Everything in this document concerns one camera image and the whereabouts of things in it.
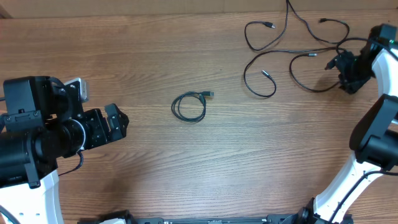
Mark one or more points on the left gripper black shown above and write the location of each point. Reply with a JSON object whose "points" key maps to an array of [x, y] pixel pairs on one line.
{"points": [[97, 134]]}

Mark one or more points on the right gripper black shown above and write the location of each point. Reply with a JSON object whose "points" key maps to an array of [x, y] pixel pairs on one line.
{"points": [[347, 68]]}

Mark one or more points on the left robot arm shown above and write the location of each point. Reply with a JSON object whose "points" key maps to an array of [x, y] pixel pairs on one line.
{"points": [[44, 121]]}

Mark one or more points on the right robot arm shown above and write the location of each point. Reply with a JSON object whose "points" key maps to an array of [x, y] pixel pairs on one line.
{"points": [[373, 144]]}

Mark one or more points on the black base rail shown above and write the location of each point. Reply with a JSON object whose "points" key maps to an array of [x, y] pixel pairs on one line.
{"points": [[124, 216]]}

